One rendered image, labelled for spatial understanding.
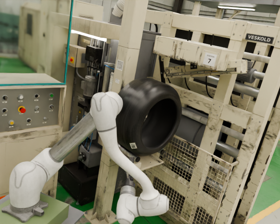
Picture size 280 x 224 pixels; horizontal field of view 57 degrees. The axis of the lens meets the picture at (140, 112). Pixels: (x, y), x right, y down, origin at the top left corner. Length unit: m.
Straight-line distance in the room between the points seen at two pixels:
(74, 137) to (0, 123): 0.76
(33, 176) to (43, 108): 0.82
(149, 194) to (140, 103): 0.62
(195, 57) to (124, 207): 1.12
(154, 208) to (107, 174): 1.03
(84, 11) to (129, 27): 3.43
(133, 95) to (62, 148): 0.59
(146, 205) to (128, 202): 0.11
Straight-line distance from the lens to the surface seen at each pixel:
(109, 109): 1.29
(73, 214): 1.81
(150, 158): 2.22
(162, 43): 2.14
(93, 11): 5.51
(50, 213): 1.66
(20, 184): 1.55
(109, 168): 2.37
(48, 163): 1.66
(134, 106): 1.74
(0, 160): 2.24
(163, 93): 1.84
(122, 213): 1.48
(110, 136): 1.32
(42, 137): 2.28
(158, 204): 1.45
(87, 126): 1.50
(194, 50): 1.96
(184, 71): 2.16
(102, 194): 2.54
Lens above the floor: 1.83
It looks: 18 degrees down
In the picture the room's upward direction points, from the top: 11 degrees clockwise
